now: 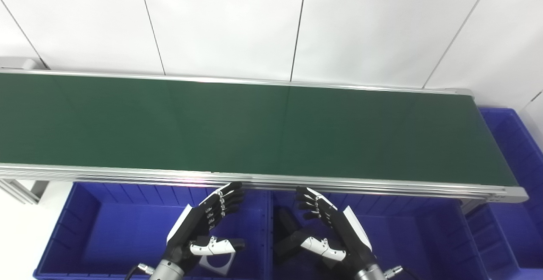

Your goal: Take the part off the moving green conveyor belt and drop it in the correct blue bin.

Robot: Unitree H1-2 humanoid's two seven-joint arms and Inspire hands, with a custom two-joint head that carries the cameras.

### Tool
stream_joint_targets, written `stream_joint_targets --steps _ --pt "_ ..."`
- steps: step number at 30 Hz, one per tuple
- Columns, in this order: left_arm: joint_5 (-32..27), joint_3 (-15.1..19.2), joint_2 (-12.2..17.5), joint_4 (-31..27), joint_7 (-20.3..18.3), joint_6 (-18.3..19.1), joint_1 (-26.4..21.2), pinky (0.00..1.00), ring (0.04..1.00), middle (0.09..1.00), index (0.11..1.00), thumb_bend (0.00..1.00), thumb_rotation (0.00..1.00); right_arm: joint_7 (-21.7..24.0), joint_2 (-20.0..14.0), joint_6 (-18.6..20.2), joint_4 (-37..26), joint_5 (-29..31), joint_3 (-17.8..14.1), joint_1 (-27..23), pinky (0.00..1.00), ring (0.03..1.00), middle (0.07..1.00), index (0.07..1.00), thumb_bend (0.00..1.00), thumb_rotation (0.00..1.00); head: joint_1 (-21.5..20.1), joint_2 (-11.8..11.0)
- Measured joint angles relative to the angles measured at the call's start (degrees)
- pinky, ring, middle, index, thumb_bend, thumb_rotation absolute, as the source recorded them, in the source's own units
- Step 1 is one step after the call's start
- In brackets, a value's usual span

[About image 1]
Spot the blue plastic bin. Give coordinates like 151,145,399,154
33,182,272,280
465,107,543,270
269,189,488,280

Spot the aluminium conveyor support leg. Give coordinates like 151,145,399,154
460,199,484,215
0,179,49,205

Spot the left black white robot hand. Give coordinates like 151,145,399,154
163,182,246,272

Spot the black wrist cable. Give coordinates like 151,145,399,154
124,263,155,280
384,265,418,280

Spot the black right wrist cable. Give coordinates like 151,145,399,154
384,265,418,280

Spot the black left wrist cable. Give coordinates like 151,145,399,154
124,263,155,280

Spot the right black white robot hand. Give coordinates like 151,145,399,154
296,186,377,274

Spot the white square part round hole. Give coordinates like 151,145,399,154
199,252,235,277

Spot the black part with cylinder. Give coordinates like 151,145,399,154
274,207,316,266

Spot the green conveyor belt aluminium frame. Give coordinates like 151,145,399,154
0,57,529,204

